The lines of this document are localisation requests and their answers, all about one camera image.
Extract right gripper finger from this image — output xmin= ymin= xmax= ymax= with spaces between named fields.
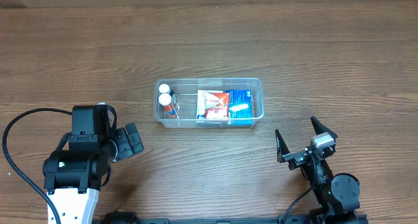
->
xmin=310 ymin=116 xmax=338 ymax=140
xmin=275 ymin=129 xmax=291 ymax=163

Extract blue medicine box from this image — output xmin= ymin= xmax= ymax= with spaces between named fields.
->
xmin=225 ymin=89 xmax=253 ymax=126

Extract orange tube white cap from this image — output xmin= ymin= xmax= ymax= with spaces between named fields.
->
xmin=158 ymin=93 xmax=180 ymax=119

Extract black bottle white cap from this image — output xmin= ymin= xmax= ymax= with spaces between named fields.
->
xmin=158 ymin=84 xmax=177 ymax=104

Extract red medicine box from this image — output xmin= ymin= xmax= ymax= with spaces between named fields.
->
xmin=205 ymin=92 xmax=230 ymax=119

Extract white plaster box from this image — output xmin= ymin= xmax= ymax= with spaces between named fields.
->
xmin=197 ymin=89 xmax=208 ymax=120

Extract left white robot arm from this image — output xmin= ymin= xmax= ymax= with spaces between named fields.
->
xmin=42 ymin=104 xmax=144 ymax=223

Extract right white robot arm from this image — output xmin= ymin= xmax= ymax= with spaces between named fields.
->
xmin=275 ymin=116 xmax=368 ymax=224

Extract clear plastic container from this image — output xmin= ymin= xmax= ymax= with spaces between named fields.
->
xmin=153 ymin=78 xmax=265 ymax=128

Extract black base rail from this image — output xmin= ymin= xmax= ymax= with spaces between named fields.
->
xmin=136 ymin=214 xmax=369 ymax=224

